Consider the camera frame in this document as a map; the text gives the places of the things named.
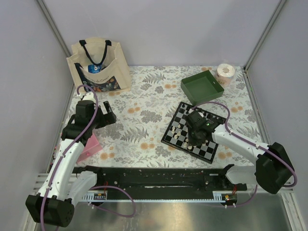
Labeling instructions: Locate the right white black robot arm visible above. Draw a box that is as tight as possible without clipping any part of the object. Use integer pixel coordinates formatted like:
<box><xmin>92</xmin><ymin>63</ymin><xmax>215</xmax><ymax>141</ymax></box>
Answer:
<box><xmin>185</xmin><ymin>110</ymin><xmax>295</xmax><ymax>194</ymax></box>

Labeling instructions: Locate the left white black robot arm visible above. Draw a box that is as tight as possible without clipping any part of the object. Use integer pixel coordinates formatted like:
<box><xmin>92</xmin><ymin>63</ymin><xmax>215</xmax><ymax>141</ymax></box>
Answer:
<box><xmin>26</xmin><ymin>93</ymin><xmax>116</xmax><ymax>227</ymax></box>

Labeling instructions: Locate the black white chess board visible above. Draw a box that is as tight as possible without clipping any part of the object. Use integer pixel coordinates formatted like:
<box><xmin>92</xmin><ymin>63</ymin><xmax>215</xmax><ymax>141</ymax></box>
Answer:
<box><xmin>161</xmin><ymin>102</ymin><xmax>218</xmax><ymax>164</ymax></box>

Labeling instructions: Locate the green plastic tray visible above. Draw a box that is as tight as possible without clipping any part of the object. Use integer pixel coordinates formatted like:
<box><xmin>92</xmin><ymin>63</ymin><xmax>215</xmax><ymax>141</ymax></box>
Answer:
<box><xmin>181</xmin><ymin>70</ymin><xmax>224</xmax><ymax>106</ymax></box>

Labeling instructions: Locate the cream canvas tote bag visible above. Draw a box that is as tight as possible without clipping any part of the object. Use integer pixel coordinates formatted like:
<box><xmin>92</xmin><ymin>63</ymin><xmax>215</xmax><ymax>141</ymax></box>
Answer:
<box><xmin>66</xmin><ymin>37</ymin><xmax>131</xmax><ymax>92</ymax></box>

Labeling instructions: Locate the toilet paper roll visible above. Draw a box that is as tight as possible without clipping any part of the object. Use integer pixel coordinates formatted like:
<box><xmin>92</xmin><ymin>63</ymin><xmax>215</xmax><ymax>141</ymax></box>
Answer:
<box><xmin>214</xmin><ymin>64</ymin><xmax>235</xmax><ymax>87</ymax></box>

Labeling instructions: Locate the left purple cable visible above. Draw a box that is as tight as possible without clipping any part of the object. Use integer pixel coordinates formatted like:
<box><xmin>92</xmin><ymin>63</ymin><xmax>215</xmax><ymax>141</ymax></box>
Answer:
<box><xmin>39</xmin><ymin>84</ymin><xmax>137</xmax><ymax>231</ymax></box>

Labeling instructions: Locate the purple cable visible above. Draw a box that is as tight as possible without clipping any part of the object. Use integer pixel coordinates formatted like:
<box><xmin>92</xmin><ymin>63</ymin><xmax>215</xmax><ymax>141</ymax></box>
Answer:
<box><xmin>39</xmin><ymin>84</ymin><xmax>137</xmax><ymax>231</ymax></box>
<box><xmin>191</xmin><ymin>101</ymin><xmax>299</xmax><ymax>209</ymax></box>

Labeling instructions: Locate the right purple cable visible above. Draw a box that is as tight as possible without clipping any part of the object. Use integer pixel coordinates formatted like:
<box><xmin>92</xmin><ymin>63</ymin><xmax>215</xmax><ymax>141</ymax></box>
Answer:
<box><xmin>191</xmin><ymin>101</ymin><xmax>299</xmax><ymax>209</ymax></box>

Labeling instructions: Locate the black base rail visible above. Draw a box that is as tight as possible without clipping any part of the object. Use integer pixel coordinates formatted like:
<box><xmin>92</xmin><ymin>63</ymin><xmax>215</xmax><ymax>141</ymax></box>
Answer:
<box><xmin>73</xmin><ymin>166</ymin><xmax>247</xmax><ymax>201</ymax></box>

